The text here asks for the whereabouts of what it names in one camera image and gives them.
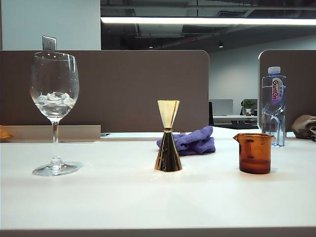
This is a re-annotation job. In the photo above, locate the clear Ganten water bottle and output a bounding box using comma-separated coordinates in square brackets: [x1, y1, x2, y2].
[261, 66, 288, 148]

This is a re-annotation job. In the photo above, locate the brown desk partition panel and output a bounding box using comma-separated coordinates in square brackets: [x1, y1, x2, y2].
[258, 49, 316, 133]
[0, 50, 210, 133]

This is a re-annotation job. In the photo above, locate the metal wall switch plate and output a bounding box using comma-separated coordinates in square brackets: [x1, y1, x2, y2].
[41, 35, 57, 51]

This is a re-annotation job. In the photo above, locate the white background desk screen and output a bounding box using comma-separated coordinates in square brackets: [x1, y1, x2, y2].
[209, 99, 234, 116]

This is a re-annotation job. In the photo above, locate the purple cloth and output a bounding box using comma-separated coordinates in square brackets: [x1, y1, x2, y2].
[157, 125, 216, 156]

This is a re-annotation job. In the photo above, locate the long ceiling light strip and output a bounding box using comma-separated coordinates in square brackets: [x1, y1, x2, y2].
[100, 16, 316, 26]

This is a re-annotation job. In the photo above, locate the small orange object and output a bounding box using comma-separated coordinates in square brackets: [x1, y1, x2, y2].
[0, 125, 12, 139]

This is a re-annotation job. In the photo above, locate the white background desk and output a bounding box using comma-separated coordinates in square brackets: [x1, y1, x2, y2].
[212, 114, 259, 125]

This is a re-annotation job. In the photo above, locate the gold metal jigger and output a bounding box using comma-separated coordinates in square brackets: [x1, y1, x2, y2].
[154, 99, 183, 172]

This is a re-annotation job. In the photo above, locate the small amber measuring cup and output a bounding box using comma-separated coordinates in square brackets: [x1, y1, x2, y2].
[233, 133, 276, 174]

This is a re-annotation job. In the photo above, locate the small green potted plant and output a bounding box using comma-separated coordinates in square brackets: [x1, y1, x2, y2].
[240, 99, 257, 116]

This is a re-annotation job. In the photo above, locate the brown fabric bag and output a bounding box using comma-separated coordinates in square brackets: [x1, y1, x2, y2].
[291, 115, 316, 142]

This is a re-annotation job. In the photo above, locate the clear wine glass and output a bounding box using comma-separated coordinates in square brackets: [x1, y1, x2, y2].
[29, 51, 83, 177]

